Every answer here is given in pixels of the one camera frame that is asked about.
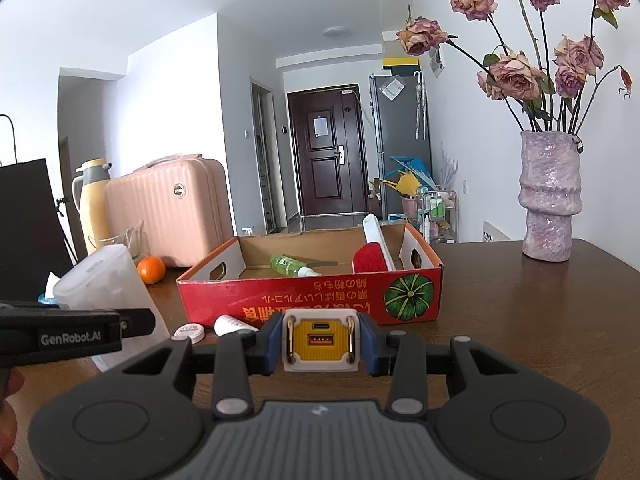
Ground white umbrella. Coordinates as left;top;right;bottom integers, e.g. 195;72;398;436
412;71;428;141

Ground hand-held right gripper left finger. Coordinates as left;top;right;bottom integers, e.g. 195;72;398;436
124;316;283;418

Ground blue tissue box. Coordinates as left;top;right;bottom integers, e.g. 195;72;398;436
37;272;63;307

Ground dried pink roses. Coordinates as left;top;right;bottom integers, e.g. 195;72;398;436
396;0;636;133

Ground black paper bag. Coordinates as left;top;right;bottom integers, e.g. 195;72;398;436
0;114;76;303

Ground person's left hand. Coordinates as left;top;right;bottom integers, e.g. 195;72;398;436
0;371;26;477

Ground pink suitcase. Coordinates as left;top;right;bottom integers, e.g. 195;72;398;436
104;152;236;268

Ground purple ceramic vase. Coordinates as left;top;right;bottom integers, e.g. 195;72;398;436
517;130;584;262

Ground white rectangular plastic container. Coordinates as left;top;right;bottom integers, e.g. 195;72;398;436
51;244;171;373

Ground orange fruit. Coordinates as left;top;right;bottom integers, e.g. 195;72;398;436
136;256;167;285

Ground glass pitcher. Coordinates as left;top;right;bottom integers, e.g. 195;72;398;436
87;220;151;266

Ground small white round lid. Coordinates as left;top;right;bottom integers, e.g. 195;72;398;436
174;323;207;345

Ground metal rolling cart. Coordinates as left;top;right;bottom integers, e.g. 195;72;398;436
416;187;458;245

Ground white leaning board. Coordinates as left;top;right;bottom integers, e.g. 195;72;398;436
482;220;523;243

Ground yellow black box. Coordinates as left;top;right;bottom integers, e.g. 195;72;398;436
381;55;422;75

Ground white red lint brush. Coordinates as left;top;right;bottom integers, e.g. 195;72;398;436
351;213;398;273

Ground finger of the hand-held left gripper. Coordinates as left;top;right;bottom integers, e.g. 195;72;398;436
120;308;157;339

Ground yellow thermos jug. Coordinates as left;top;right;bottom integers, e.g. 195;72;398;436
71;158;113;256

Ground glass inner door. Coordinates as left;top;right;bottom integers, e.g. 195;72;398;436
251;80;278;233

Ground red cardboard box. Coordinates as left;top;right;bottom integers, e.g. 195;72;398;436
176;222;444;328

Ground dark brown entrance door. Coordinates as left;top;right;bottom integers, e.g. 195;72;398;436
286;82;368;218

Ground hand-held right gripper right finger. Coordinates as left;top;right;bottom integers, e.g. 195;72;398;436
360;315;518;417

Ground grey refrigerator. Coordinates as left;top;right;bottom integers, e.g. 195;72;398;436
369;72;433;221

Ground yellow tote bag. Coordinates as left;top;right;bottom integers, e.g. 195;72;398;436
382;170;418;198

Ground green spray bottle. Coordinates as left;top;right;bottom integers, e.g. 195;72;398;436
269;254;323;277

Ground yellow white charger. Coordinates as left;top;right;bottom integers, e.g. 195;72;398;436
281;310;361;373

